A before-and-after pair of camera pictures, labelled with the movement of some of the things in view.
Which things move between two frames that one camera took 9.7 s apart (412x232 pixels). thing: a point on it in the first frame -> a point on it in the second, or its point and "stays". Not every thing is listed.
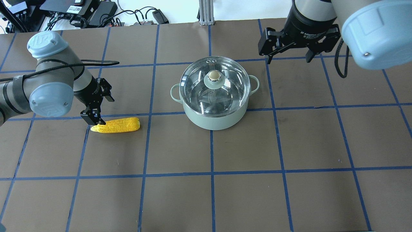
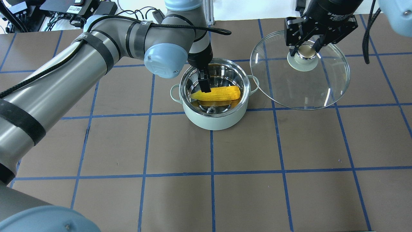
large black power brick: [103, 14] stays
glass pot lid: [215, 86] -> [308, 80]
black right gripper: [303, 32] stays
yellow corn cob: [119, 125] -> [224, 93]
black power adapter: [160, 17] stays
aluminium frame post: [206, 13] stays
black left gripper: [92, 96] -> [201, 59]
